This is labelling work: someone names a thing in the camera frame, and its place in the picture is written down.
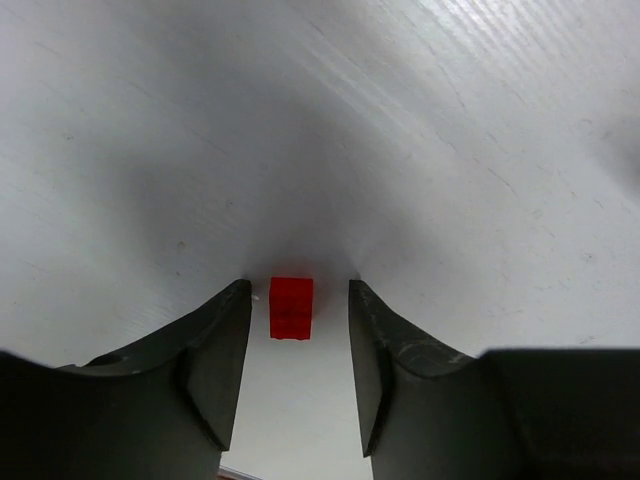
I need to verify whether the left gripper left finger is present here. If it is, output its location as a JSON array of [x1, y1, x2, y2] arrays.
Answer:
[[1, 280, 252, 479]]

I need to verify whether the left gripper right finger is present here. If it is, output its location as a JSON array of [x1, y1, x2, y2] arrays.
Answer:
[[348, 280, 639, 479]]

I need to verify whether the small red lego tile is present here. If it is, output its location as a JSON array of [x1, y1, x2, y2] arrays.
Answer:
[[269, 277, 314, 341]]

